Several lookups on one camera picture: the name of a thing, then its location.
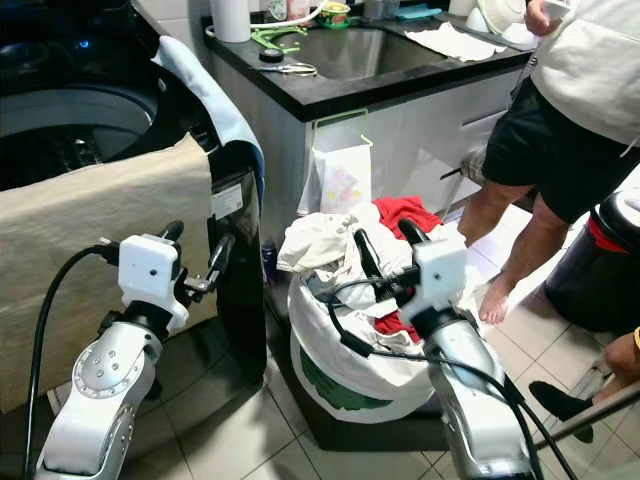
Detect person in black shorts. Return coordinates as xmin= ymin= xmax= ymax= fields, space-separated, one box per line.
xmin=457 ymin=0 xmax=640 ymax=327

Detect bare hand with yellow band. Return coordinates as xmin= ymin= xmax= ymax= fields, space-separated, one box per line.
xmin=603 ymin=325 xmax=640 ymax=383

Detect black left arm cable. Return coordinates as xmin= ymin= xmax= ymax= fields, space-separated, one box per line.
xmin=22 ymin=240 xmax=121 ymax=480

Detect white bag on green hook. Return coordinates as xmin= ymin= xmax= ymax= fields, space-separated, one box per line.
xmin=298 ymin=108 xmax=374 ymax=216

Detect white sink cabinet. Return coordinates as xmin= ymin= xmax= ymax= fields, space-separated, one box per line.
xmin=265 ymin=65 xmax=531 ymax=291

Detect light blue towel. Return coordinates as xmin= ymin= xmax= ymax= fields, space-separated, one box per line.
xmin=155 ymin=36 xmax=267 ymax=206

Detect black top-loading washing machine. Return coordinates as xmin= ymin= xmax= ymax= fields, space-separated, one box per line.
xmin=0 ymin=0 xmax=269 ymax=476

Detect grey brown brush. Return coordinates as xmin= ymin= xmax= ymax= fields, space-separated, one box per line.
xmin=458 ymin=147 xmax=491 ymax=186

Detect black floor platform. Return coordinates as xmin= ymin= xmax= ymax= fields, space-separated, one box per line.
xmin=263 ymin=280 xmax=461 ymax=453

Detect red garment with white trim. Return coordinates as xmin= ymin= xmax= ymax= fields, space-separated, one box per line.
xmin=372 ymin=195 xmax=444 ymax=344

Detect black bin with red liner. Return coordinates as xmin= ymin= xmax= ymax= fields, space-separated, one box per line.
xmin=543 ymin=190 xmax=640 ymax=336

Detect cream crumpled garment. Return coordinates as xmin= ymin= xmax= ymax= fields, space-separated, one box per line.
xmin=277 ymin=205 xmax=381 ymax=291

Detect green cup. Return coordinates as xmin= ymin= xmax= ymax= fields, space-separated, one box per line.
xmin=317 ymin=2 xmax=352 ymax=29

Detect white dish cloth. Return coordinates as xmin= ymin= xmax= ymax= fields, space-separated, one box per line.
xmin=405 ymin=21 xmax=511 ymax=64

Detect beige towel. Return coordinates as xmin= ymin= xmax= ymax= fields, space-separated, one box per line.
xmin=0 ymin=133 xmax=223 ymax=413

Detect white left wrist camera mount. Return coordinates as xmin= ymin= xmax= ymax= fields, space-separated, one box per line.
xmin=117 ymin=234 xmax=191 ymax=331

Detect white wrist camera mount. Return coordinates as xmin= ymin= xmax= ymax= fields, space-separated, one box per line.
xmin=408 ymin=237 xmax=469 ymax=313
xmin=117 ymin=234 xmax=191 ymax=331

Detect scissors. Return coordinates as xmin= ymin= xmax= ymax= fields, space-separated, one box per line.
xmin=260 ymin=61 xmax=319 ymax=78

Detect white paper towel roll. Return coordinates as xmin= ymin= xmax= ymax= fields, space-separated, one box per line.
xmin=210 ymin=0 xmax=252 ymax=44

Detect teal sponge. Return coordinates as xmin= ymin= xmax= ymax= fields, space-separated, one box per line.
xmin=395 ymin=4 xmax=444 ymax=21

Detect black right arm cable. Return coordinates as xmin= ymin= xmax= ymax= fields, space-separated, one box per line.
xmin=325 ymin=283 xmax=551 ymax=480

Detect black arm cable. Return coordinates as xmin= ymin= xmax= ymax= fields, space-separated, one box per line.
xmin=325 ymin=283 xmax=551 ymax=480
xmin=22 ymin=240 xmax=121 ymax=480

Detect white bowl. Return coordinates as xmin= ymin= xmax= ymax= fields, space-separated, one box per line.
xmin=468 ymin=0 xmax=539 ymax=46

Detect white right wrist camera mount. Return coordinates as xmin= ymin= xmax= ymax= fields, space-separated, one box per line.
xmin=408 ymin=237 xmax=469 ymax=313

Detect person's hand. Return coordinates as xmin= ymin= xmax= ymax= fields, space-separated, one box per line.
xmin=525 ymin=0 xmax=576 ymax=37

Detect white laundry bag green print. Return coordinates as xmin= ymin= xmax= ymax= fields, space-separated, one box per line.
xmin=285 ymin=210 xmax=441 ymax=426

